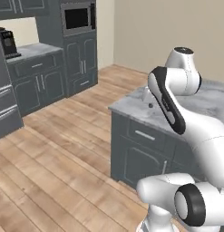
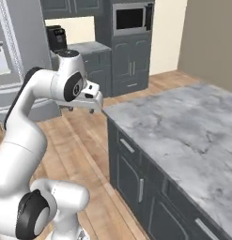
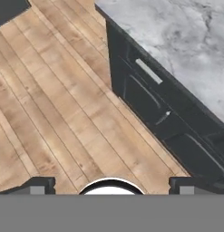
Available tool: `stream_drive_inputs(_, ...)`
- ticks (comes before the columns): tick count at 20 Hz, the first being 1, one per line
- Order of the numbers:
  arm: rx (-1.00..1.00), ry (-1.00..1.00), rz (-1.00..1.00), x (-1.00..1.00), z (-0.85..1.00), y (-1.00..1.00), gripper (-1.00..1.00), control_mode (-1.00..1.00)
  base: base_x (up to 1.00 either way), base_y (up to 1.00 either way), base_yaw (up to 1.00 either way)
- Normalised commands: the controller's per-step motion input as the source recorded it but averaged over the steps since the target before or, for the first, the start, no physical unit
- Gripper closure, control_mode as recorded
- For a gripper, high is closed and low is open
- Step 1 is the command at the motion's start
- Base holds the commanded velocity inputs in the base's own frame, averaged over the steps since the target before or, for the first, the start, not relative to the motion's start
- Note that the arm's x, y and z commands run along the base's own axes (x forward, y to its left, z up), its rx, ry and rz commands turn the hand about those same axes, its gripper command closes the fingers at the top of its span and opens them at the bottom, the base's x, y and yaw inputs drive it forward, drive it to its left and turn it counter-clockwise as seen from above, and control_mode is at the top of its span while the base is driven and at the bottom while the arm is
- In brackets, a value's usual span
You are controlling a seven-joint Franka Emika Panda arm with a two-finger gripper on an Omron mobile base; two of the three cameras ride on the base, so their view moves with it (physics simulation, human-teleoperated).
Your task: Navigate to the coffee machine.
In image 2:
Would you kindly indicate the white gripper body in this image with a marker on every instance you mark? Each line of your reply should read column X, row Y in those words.
column 89, row 103

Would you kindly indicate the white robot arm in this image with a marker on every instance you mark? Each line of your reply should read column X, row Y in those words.
column 23, row 146

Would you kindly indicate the black coffee machine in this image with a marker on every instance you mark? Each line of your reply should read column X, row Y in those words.
column 56, row 37

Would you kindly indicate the dark grey base cupboards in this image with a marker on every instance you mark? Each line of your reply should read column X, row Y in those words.
column 97, row 67

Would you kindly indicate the dark grey island cabinet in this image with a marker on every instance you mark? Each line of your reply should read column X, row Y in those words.
column 112, row 156

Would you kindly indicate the small dark grey drawer front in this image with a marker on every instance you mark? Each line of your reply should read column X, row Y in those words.
column 128, row 153

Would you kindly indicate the dark grey tall cupboard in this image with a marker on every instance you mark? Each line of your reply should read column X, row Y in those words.
column 131, row 65

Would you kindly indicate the dark grey cupboard door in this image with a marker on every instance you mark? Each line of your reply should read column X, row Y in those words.
column 128, row 184
column 166, row 222

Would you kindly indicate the grey fridge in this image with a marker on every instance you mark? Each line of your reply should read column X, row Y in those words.
column 29, row 37

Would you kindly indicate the silver microwave oven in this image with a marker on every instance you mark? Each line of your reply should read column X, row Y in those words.
column 130, row 18

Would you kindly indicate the wide dark grey drawer front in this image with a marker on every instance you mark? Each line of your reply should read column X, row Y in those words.
column 186, row 203

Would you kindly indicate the dark grey wall cupboards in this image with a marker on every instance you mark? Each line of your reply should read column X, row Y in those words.
column 73, row 7

